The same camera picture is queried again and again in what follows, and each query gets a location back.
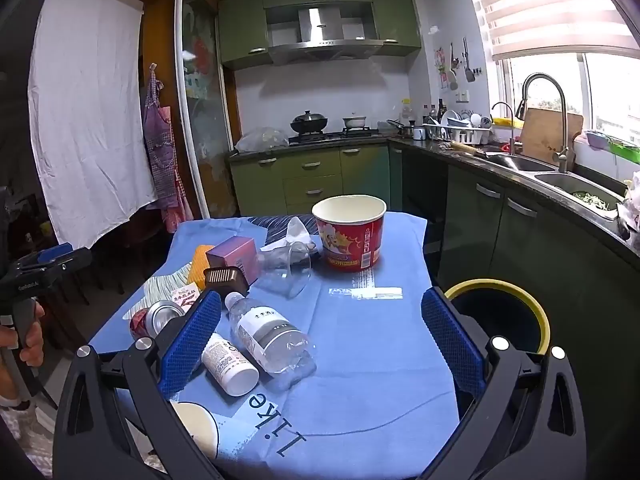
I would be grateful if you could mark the dark green lower cabinets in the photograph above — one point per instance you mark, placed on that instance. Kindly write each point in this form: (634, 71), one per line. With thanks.
(550, 270)

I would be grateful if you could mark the black wok with lid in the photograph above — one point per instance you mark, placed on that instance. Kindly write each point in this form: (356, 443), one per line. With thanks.
(309, 122)

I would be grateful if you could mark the frosted glass sliding door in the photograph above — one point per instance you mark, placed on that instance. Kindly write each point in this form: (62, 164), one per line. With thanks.
(210, 135)

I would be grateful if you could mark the clear plastic bag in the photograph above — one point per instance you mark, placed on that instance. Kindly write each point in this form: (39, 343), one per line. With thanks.
(262, 141)

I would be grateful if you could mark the hanging ladle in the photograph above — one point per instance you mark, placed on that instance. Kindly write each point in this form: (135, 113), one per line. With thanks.
(452, 77)

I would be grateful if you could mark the striped window blind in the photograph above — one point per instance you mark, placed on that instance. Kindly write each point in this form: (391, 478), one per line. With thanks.
(550, 5)

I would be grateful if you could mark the clear plastic water bottle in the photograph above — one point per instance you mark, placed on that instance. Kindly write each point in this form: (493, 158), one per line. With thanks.
(265, 332)

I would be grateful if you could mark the brown plastic tray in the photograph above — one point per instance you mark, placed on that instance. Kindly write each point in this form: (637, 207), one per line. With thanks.
(225, 280)

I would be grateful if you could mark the white red printed packet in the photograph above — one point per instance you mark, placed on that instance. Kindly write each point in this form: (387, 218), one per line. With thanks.
(182, 296)

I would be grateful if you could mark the plastic bag with basket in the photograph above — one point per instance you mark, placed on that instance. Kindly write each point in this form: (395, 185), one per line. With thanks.
(632, 200)

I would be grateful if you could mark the person's left hand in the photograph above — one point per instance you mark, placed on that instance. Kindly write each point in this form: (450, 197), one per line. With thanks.
(31, 332)

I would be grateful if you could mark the white tissue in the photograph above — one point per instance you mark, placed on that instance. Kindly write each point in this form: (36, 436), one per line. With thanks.
(297, 232)

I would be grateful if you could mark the white mug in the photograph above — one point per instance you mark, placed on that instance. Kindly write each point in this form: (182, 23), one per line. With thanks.
(419, 134)

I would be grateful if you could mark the black gas stove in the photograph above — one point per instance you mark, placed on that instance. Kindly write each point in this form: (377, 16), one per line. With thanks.
(330, 136)

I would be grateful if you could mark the plastic oil bottle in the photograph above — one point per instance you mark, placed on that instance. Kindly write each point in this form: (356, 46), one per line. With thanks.
(407, 115)

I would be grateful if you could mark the hanging black spatula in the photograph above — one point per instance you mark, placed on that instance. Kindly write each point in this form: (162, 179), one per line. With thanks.
(469, 72)

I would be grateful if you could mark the steel double sink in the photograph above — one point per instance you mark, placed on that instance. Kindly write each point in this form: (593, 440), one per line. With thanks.
(565, 180)

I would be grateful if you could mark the purple plastic basket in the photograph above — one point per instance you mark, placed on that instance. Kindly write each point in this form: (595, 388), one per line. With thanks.
(597, 140)

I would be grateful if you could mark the green plastic basket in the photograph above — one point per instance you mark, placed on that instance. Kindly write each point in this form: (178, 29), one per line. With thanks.
(625, 151)

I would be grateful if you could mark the dark sauce bottle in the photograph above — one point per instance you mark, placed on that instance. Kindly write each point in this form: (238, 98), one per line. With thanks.
(442, 110)

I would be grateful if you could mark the light green lower cabinets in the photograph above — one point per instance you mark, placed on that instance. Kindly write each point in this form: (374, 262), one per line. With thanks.
(310, 180)

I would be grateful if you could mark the black yellow-rimmed trash bin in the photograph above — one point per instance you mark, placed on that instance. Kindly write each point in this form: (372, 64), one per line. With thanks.
(500, 320)

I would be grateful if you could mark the purple cardboard box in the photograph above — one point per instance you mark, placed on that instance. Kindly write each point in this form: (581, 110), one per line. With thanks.
(235, 255)

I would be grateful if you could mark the white pill bottle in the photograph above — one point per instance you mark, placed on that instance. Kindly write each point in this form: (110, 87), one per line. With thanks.
(230, 365)

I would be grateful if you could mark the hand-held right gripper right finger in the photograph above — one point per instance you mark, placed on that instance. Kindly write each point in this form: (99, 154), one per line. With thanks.
(450, 340)

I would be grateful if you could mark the small steel faucet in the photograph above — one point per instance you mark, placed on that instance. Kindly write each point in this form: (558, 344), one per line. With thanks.
(512, 130)

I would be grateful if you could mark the green upper cabinets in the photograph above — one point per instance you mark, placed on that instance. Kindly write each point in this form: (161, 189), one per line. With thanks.
(242, 30)

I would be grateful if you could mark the white dish rack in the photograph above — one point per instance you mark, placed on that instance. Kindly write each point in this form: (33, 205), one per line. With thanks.
(457, 135)

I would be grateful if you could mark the white hanging sheet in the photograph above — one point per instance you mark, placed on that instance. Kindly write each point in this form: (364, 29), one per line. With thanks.
(85, 110)

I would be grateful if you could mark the white cooking pot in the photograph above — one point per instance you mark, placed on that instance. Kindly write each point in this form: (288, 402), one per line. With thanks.
(355, 122)

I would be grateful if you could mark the yellow cloth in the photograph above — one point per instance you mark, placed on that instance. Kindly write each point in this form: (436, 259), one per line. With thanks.
(507, 122)

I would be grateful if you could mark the wooden rolling pin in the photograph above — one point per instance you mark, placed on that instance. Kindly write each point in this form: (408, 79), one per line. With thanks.
(465, 149)

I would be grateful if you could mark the small steel saucepan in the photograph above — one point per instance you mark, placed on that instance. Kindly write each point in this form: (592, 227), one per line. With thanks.
(402, 129)

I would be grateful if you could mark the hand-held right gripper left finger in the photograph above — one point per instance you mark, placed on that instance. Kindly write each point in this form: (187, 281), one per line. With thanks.
(192, 340)

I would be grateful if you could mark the red paper noodle bowl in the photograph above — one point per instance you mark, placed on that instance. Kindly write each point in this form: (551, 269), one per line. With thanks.
(350, 245)

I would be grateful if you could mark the steel range hood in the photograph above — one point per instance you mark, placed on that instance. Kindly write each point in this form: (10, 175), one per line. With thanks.
(320, 45)

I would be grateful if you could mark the purple plaid apron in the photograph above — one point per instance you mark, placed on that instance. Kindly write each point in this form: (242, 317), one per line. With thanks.
(160, 150)

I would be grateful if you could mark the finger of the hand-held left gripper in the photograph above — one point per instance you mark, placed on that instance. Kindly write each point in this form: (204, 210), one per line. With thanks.
(70, 265)
(52, 253)

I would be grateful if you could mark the grey white patterned cushion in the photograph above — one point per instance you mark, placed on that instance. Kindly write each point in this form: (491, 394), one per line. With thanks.
(25, 435)

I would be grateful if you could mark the red soda can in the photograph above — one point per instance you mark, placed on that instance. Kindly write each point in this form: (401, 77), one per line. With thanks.
(150, 320)

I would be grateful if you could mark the tall steel faucet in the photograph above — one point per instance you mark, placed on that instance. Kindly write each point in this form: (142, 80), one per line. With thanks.
(564, 125)

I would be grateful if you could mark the clear plastic cup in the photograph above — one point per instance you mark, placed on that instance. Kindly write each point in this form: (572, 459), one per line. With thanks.
(290, 280)

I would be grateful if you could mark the wooden cutting board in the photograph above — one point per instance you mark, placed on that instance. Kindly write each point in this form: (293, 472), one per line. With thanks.
(547, 135)

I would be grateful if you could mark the blue printed tablecloth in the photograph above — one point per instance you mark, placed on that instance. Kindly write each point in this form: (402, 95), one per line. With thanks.
(360, 360)

